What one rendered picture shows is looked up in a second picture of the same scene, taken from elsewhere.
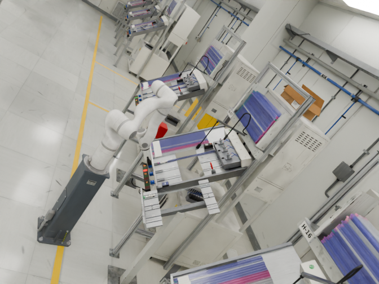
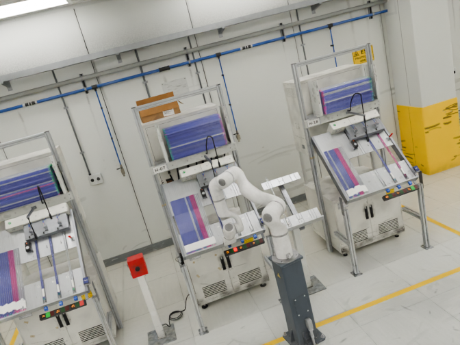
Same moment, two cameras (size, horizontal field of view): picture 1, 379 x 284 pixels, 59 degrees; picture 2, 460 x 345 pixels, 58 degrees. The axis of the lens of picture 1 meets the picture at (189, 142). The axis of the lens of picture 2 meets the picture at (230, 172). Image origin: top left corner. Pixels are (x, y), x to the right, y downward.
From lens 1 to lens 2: 334 cm
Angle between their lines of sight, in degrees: 69
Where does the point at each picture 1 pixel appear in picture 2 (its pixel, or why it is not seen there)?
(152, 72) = not seen: outside the picture
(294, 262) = (325, 137)
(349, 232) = (330, 96)
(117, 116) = (276, 207)
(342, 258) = (339, 106)
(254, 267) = (333, 155)
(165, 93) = (237, 172)
